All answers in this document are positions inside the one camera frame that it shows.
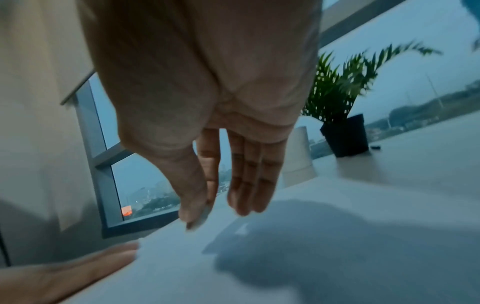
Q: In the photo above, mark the person's right hand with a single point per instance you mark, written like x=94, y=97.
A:
x=168, y=74

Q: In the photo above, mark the person's left hand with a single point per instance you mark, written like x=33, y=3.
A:
x=56, y=279

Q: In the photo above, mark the white cup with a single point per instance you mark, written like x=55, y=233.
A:
x=300, y=154

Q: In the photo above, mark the green potted fern black pot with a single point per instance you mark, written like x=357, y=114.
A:
x=345, y=136

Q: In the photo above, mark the small black clip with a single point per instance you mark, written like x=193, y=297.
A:
x=375, y=147

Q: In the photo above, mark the blue patterned cushion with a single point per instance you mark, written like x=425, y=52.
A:
x=473, y=4

